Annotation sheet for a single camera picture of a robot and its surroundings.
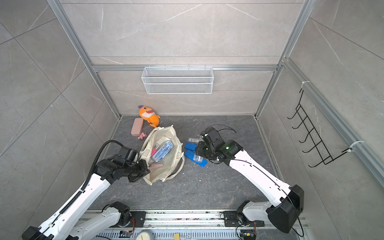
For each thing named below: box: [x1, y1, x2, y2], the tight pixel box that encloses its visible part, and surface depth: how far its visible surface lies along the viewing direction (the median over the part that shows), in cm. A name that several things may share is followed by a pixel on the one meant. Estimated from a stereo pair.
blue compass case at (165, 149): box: [152, 141, 174, 162], surface depth 95 cm
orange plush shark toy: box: [138, 105, 161, 128], surface depth 113 cm
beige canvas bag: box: [138, 124, 185, 186], surface depth 89 cm
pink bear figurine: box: [138, 132, 147, 140], surface depth 106 cm
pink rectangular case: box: [131, 117, 144, 137], surface depth 113 cm
